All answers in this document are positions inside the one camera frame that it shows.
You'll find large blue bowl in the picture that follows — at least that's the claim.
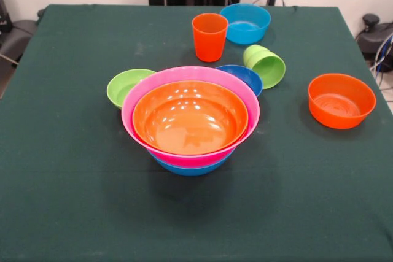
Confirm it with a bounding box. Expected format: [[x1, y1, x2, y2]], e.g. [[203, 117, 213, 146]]
[[148, 150, 237, 177]]

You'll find grey wheeled base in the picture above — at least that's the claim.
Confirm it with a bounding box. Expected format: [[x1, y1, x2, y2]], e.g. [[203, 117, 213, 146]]
[[0, 19, 39, 60], [355, 13, 393, 62]]

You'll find black equipment box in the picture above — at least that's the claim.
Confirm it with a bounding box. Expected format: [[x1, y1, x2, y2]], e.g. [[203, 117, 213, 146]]
[[0, 0, 13, 34]]

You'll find orange cup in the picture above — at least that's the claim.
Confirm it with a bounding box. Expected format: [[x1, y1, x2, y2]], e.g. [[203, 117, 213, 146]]
[[192, 12, 229, 63]]

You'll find green cup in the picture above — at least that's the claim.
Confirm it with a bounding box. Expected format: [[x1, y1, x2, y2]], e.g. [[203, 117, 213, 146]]
[[243, 44, 286, 90]]

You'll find tangled cable bundle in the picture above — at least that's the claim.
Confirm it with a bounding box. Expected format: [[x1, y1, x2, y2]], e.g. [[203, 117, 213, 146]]
[[369, 35, 393, 91]]

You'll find dark green tablecloth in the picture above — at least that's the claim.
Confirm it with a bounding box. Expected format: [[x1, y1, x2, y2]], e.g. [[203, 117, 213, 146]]
[[0, 4, 393, 262]]

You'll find small orange bowl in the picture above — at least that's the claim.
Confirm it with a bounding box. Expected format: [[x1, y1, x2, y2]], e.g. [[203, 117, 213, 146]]
[[308, 73, 377, 130]]

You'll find small green bowl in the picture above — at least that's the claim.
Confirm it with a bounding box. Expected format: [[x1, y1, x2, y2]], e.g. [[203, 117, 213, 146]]
[[106, 69, 157, 110]]

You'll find small light blue bowl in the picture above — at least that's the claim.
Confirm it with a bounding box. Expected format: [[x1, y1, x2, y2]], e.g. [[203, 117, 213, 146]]
[[219, 3, 272, 45]]

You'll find large pink bowl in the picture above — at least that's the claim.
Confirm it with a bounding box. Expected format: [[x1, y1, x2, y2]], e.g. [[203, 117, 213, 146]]
[[120, 66, 261, 168]]

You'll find large orange bowl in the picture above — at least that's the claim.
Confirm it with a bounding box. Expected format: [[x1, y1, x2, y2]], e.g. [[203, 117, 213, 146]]
[[131, 80, 249, 156]]

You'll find small dark blue bowl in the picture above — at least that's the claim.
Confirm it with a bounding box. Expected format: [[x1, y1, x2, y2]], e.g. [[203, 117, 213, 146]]
[[216, 64, 263, 98]]

